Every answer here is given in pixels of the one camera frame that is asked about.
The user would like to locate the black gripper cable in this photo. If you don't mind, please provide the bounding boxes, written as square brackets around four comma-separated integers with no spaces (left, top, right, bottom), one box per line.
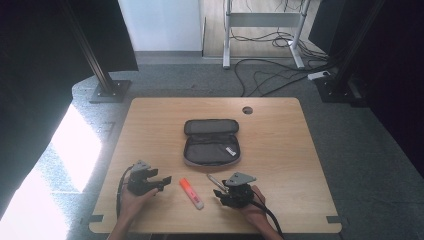
[250,190,285,240]
[115,165,135,219]

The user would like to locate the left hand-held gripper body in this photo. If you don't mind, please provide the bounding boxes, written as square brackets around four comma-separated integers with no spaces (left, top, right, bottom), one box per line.
[126,159,160,197]

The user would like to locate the person's right hand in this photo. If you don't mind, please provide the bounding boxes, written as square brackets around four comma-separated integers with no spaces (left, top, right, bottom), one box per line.
[238,184,268,228]

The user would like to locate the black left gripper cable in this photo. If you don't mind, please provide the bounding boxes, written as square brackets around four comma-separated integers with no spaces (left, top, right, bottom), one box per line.
[115,165,135,219]

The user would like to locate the white power strip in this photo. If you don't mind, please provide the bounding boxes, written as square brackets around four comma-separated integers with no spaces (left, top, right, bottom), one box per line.
[306,70,332,81]

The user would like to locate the black metal stand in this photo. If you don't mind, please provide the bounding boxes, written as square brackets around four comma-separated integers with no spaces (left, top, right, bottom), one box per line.
[313,0,388,104]
[59,0,133,105]

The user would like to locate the black curtain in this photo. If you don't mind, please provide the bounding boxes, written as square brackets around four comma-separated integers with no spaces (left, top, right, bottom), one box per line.
[0,0,140,218]
[308,0,424,178]

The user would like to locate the silver pen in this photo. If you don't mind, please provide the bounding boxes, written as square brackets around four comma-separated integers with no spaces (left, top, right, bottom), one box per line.
[206,173,230,195]

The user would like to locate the grey pencil case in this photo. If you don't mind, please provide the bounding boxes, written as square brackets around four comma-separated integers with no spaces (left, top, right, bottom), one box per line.
[182,118,242,168]

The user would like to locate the white desk frame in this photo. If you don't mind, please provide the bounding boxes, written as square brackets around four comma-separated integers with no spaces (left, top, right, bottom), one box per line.
[222,0,313,70]

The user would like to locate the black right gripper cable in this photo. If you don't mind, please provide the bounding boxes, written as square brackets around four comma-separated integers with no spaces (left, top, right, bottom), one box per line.
[250,190,285,240]

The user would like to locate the person's left hand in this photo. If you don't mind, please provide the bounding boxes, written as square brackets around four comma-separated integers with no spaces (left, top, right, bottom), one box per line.
[118,185,160,224]

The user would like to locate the black floor cables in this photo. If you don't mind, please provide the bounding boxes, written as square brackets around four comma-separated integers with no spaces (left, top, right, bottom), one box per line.
[229,0,338,98]

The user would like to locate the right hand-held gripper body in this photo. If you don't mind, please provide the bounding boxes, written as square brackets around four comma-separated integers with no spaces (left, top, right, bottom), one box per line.
[219,171,258,210]

